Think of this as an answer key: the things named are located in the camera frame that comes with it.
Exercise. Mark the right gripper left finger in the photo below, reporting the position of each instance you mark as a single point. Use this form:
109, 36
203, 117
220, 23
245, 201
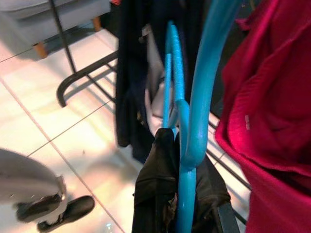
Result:
155, 184

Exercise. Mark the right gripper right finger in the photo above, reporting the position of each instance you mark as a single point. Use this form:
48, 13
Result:
209, 201

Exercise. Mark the blue plastic hanger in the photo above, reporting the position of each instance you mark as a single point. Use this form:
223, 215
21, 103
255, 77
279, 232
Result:
185, 194

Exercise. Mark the navy polo shirt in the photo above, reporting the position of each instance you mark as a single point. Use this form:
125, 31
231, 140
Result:
131, 72

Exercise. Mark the red shirt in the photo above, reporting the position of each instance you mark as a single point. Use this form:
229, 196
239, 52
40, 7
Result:
267, 97

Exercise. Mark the person in grey trousers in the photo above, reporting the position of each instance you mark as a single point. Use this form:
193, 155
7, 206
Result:
24, 174

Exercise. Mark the black metal clothes rack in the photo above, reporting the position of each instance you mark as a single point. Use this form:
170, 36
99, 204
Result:
67, 48

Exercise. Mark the grey ottoman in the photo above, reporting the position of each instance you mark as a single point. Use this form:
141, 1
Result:
36, 19

